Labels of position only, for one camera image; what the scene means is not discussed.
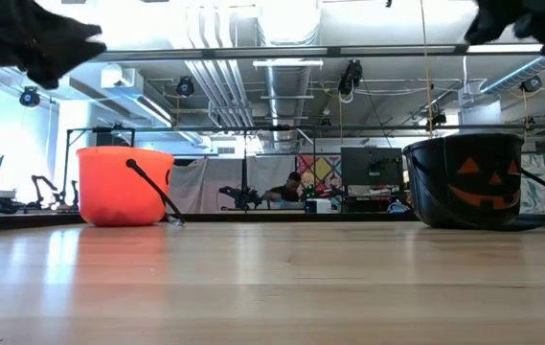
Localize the orange halloween bucket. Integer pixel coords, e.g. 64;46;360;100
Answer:
75;145;186;228

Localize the black hanging device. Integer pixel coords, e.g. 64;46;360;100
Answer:
337;58;364;104

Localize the black jack-o-lantern bucket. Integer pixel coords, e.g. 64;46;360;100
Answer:
401;132;545;230

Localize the black computer monitor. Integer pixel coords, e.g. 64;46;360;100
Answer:
340;146;405;189

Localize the grey hanging cloth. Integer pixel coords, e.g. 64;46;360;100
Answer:
166;156;297;215

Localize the white ceiling light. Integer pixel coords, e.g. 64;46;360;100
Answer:
252;58;325;69

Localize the white box device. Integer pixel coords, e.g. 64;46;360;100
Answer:
304;197;333;216

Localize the person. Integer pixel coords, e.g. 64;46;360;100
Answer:
261;171;305;205

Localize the silver flexible duct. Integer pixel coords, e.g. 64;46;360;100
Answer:
480;53;545;95

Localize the black ceiling camera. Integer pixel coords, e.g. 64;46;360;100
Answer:
17;85;42;107
519;75;544;94
175;76;195;97

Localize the black background rig frame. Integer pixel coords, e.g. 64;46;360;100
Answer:
63;125;137;207

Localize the silver round ventilation duct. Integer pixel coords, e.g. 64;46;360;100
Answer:
257;64;314;152

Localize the colourful wall poster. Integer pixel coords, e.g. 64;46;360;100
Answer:
295;153;343;193

